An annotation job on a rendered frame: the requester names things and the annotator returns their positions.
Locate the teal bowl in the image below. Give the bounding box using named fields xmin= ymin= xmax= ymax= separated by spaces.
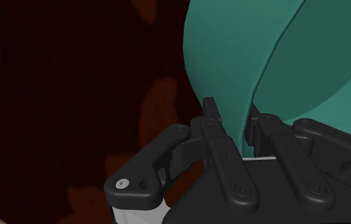
xmin=182 ymin=0 xmax=351 ymax=158

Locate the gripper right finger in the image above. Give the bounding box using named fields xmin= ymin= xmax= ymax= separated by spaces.
xmin=244 ymin=104 xmax=351 ymax=214

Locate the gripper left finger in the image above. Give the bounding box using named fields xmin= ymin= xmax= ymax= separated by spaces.
xmin=103 ymin=96 xmax=261 ymax=216

